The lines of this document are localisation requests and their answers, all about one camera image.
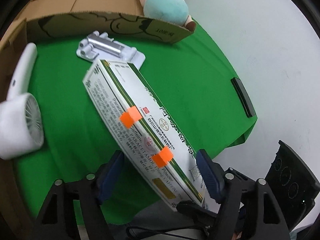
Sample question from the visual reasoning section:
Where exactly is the black rectangular device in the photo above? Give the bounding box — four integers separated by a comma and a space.
231, 77, 256, 118

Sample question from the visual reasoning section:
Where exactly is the white handheld fan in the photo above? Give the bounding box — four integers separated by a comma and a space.
1, 43, 44, 160

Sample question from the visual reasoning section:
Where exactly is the large open cardboard tray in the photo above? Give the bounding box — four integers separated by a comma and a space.
17, 0, 192, 43

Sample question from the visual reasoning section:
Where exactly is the green table cloth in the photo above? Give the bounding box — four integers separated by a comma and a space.
14, 28, 257, 218

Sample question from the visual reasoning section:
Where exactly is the green white medicine box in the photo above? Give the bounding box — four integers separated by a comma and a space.
82, 60, 206, 210

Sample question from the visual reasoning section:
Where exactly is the pig plush toy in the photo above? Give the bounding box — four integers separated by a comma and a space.
139, 0, 196, 32

